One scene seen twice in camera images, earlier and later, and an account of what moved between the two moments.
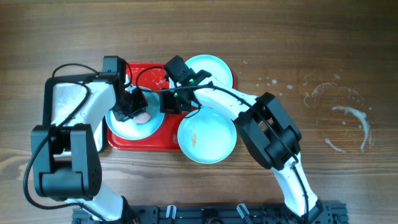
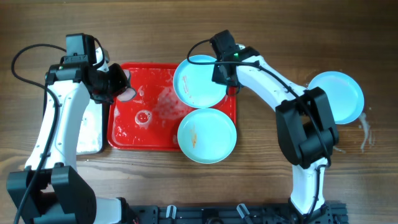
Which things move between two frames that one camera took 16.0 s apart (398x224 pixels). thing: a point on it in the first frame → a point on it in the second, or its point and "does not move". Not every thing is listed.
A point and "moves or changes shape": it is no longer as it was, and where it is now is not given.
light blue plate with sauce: x=207 y=135 does not move
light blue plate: x=129 y=129 → x=344 y=93
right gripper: x=169 y=104 → x=224 y=76
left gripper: x=128 y=112 → x=117 y=81
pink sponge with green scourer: x=142 y=118 moves or changes shape
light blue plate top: x=221 y=76 moves or changes shape
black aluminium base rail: x=324 y=213 does not move
